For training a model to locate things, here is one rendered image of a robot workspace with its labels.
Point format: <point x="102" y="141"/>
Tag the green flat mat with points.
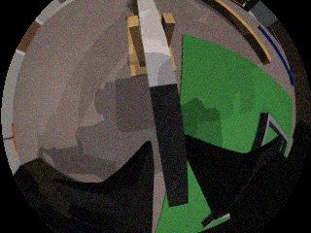
<point x="221" y="98"/>

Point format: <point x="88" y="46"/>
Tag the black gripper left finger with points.
<point x="128" y="193"/>

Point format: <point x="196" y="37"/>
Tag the wooden mallet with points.
<point x="241" y="26"/>

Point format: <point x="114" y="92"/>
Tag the blue golf putter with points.
<point x="281" y="55"/>

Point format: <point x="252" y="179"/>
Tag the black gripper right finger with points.
<point x="222" y="175"/>

